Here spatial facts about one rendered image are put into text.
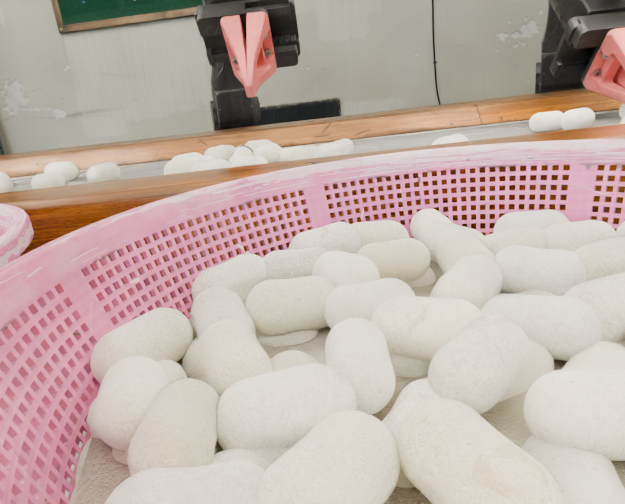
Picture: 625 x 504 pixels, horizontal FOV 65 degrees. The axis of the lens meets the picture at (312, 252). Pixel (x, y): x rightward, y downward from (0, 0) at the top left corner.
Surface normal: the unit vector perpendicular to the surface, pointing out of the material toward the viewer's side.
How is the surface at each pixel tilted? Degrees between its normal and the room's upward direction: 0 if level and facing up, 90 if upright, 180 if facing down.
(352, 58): 91
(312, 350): 0
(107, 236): 75
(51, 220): 90
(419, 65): 90
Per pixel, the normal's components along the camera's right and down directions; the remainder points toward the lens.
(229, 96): 0.29, 0.39
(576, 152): -0.61, 0.06
